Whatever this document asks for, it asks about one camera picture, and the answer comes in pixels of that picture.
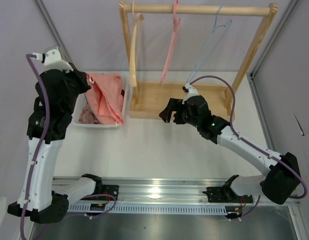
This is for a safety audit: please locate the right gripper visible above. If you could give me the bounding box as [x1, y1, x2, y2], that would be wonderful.
[158, 98, 200, 129]

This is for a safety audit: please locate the salmon pink skirt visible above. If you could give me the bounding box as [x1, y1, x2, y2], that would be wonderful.
[85, 73, 124, 125]

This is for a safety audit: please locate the light blue wire hanger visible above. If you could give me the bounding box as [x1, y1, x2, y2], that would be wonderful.
[185, 5, 232, 85]

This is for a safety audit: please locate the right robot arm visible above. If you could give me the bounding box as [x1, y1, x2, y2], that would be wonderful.
[159, 95, 308, 205]

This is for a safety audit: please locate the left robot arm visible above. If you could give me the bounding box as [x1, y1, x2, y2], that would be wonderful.
[7, 69, 103, 224]

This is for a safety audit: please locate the beige wooden hanger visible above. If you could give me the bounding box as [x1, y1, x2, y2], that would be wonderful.
[129, 1, 144, 88]

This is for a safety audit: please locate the pink plastic hanger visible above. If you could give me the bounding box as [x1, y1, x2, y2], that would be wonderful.
[159, 0, 181, 86]

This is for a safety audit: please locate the white plastic bin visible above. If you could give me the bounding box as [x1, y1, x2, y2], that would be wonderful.
[71, 72, 130, 129]

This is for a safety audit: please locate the wooden clothes rack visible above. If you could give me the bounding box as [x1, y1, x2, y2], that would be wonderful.
[119, 0, 279, 120]

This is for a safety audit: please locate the dusty pink cloth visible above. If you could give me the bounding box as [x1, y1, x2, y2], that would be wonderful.
[78, 102, 101, 125]

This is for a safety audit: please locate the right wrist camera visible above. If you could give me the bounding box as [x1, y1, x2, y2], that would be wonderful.
[182, 83, 199, 104]

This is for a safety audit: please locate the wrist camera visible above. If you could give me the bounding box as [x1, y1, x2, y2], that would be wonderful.
[182, 83, 199, 104]
[32, 46, 74, 73]

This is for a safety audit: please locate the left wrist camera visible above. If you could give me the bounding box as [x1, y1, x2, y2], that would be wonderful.
[32, 46, 74, 73]

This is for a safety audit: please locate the aluminium mounting rail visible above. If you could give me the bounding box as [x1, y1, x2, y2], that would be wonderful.
[102, 177, 226, 205]

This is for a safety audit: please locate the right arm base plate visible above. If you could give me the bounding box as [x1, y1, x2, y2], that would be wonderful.
[202, 186, 254, 204]

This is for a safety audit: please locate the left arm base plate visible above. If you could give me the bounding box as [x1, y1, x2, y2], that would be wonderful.
[92, 184, 120, 201]

